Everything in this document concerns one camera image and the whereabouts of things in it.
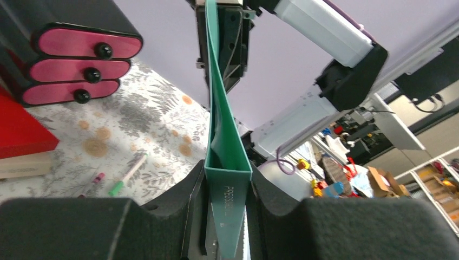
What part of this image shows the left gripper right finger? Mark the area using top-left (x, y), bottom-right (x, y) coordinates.
top-left (246, 168), bottom-right (458, 259)

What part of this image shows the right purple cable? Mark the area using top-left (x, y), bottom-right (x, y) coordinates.
top-left (258, 147), bottom-right (300, 177)

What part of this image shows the floral table mat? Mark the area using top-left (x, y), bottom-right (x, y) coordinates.
top-left (1, 60), bottom-right (209, 204)

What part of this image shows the red binder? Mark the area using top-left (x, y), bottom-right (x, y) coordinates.
top-left (1, 87), bottom-right (59, 159)

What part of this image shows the green cap white marker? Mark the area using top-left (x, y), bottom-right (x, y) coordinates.
top-left (108, 153), bottom-right (148, 197)

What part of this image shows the beige kraft notebook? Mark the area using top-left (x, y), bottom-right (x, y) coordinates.
top-left (1, 152), bottom-right (53, 179)

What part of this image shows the dark red pen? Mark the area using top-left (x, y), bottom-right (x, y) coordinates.
top-left (77, 172), bottom-right (105, 198)

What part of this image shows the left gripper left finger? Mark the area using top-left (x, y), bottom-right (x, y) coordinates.
top-left (1, 161), bottom-right (205, 259)

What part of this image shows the black pink drawer box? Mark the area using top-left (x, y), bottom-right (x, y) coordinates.
top-left (1, 1), bottom-right (143, 107)

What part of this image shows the teal folder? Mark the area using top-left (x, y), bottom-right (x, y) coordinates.
top-left (205, 1), bottom-right (252, 258)

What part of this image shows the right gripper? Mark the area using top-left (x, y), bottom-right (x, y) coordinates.
top-left (193, 1), bottom-right (255, 93)

